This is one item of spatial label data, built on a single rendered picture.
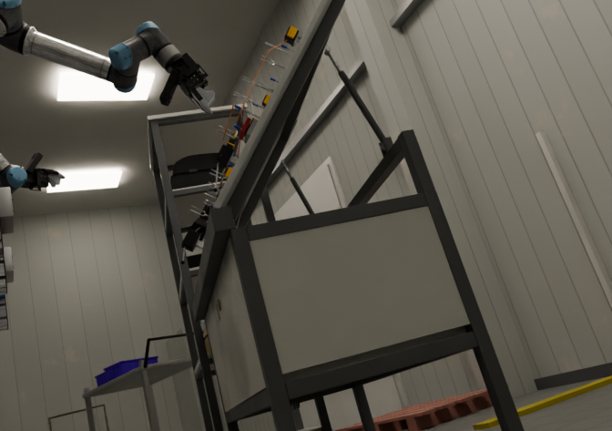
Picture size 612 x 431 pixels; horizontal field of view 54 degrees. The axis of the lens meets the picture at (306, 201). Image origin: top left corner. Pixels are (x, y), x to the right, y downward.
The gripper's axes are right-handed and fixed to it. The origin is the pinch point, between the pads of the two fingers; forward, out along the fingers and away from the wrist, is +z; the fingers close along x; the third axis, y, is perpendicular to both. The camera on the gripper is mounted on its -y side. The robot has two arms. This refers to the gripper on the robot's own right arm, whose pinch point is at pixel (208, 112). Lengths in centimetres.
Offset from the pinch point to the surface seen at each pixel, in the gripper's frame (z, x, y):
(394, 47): -41, 285, 243
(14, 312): -224, 969, -260
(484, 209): 113, 256, 187
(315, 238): 54, -28, -7
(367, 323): 79, -30, -12
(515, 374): 216, 250, 113
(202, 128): -34, 123, 24
